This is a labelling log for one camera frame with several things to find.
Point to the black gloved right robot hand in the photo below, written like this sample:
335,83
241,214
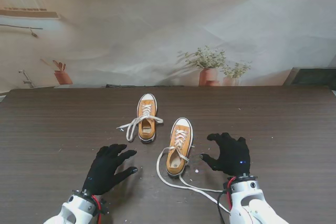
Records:
233,155

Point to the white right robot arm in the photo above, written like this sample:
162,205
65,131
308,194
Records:
249,203

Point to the printed kitchen backdrop cloth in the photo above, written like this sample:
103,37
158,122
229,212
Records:
157,24

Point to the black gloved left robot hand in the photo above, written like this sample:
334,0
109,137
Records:
105,171

